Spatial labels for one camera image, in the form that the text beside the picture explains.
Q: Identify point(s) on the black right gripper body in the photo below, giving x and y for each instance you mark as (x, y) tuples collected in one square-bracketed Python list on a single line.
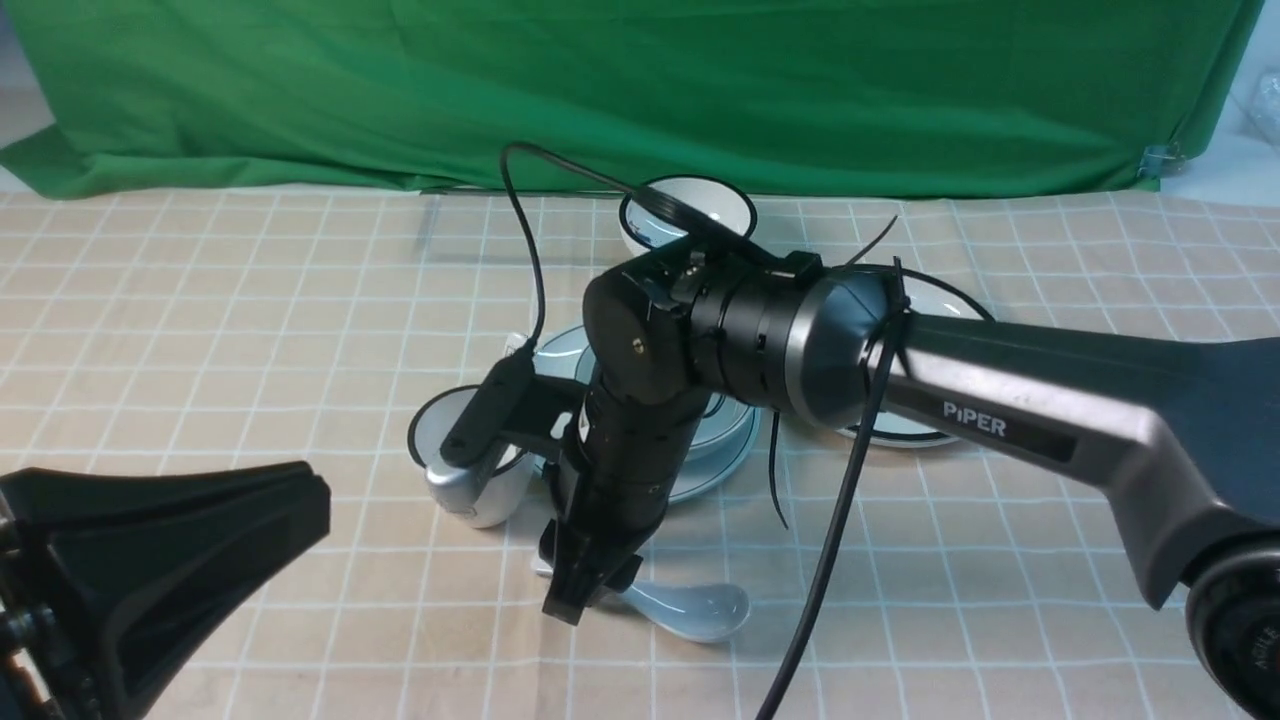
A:
[(620, 474)]

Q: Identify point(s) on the plain white spoon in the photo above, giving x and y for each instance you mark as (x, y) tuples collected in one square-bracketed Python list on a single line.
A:
[(706, 613)]

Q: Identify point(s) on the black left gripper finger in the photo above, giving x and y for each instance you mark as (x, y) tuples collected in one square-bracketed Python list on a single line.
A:
[(111, 584)]

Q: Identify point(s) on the white black-rimmed picture plate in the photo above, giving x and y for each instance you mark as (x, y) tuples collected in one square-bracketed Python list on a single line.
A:
[(928, 295)]

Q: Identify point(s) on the beige checked tablecloth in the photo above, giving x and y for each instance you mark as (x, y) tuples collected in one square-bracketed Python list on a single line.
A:
[(166, 332)]

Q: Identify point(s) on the metal clip on backdrop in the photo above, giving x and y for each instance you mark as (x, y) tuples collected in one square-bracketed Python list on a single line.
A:
[(1161, 161)]

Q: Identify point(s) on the white patterned spoon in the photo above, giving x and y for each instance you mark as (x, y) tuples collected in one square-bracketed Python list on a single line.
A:
[(512, 345)]

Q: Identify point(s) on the white black-rimmed bowl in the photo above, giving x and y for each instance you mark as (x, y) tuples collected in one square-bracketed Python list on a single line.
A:
[(718, 200)]

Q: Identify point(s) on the pale blue plate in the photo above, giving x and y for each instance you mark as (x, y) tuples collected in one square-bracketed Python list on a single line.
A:
[(720, 445)]

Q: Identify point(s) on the green backdrop cloth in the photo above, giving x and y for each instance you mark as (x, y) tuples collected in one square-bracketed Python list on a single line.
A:
[(902, 99)]

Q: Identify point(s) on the white black-rimmed cup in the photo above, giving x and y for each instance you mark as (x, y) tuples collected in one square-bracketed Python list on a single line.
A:
[(481, 499)]

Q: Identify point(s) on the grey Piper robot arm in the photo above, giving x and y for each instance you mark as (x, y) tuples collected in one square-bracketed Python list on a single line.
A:
[(1180, 437)]

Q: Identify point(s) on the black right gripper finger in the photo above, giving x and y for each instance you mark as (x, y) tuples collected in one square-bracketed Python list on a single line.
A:
[(583, 571)]

